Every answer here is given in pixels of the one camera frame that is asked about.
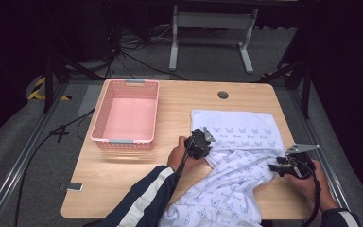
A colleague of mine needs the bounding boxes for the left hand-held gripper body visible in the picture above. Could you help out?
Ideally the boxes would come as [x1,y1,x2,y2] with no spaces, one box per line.
[183,126,216,161]

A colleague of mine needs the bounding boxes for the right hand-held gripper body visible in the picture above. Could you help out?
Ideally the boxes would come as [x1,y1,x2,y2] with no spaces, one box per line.
[277,143,321,180]

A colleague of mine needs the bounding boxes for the white printed towel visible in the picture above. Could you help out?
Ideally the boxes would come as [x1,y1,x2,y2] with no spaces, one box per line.
[157,109,287,227]

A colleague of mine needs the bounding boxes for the pink plastic basket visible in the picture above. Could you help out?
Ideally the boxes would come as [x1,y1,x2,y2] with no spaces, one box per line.
[90,79,161,151]

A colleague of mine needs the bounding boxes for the person's left hand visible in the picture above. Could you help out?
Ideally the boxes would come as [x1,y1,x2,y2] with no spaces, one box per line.
[166,135,206,176]

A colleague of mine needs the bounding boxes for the person's right hand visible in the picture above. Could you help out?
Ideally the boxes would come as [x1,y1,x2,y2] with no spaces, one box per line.
[283,158,340,213]

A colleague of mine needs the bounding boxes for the black tripod stand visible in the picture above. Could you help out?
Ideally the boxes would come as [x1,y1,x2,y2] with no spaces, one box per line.
[42,51,106,114]
[259,59,314,120]

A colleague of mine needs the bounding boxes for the aluminium floor rail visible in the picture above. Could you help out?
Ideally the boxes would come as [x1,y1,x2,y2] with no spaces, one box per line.
[287,89,354,218]
[0,82,66,227]

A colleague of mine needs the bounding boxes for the black floor cable bundle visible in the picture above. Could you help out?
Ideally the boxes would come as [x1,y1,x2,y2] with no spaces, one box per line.
[105,26,189,81]

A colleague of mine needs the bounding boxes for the grey metal desk frame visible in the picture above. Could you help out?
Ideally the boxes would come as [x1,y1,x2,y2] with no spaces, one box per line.
[168,4,260,76]

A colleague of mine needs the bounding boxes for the long black floor cable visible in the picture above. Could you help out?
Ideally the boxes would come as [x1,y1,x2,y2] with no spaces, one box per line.
[13,108,96,227]

